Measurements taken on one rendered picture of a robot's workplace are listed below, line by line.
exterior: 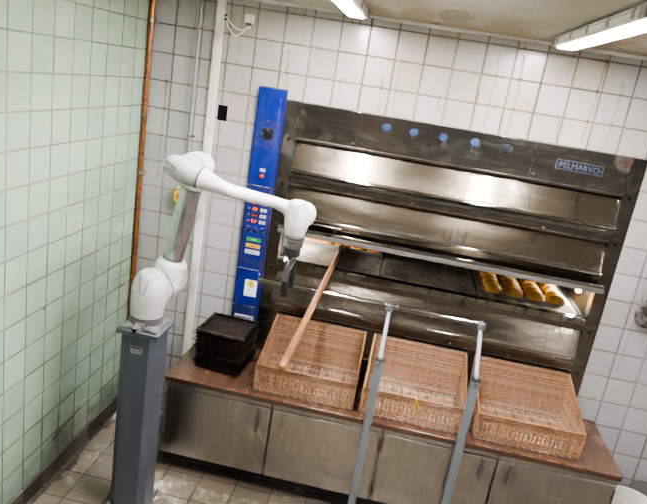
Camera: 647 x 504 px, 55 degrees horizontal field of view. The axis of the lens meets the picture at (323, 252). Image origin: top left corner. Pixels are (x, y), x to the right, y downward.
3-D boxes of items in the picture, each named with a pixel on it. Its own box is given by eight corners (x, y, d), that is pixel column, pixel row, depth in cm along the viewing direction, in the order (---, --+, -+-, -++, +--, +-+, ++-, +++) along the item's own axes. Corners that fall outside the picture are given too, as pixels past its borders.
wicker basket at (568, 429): (462, 394, 368) (473, 353, 360) (558, 414, 363) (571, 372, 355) (470, 439, 321) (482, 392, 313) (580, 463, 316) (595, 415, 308)
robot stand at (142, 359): (103, 508, 314) (115, 328, 286) (122, 483, 334) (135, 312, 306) (141, 517, 312) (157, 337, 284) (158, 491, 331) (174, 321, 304)
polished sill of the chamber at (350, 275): (278, 262, 373) (279, 256, 372) (582, 322, 354) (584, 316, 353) (276, 265, 368) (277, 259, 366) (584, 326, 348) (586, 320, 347)
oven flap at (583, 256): (284, 217, 359) (290, 183, 360) (599, 276, 340) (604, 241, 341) (283, 215, 354) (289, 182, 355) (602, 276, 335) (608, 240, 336)
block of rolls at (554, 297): (476, 264, 425) (478, 257, 423) (546, 278, 420) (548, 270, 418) (484, 292, 367) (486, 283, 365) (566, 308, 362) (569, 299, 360)
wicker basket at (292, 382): (270, 353, 381) (276, 312, 373) (360, 371, 376) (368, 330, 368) (250, 390, 334) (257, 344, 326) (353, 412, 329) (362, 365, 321)
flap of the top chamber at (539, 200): (290, 173, 351) (297, 139, 353) (612, 231, 332) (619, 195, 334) (288, 171, 347) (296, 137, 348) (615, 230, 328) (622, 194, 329)
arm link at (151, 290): (122, 315, 287) (125, 271, 281) (141, 303, 304) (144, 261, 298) (155, 323, 285) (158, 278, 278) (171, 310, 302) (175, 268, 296)
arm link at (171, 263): (139, 297, 304) (159, 283, 325) (169, 308, 302) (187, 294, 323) (176, 148, 281) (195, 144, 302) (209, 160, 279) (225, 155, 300)
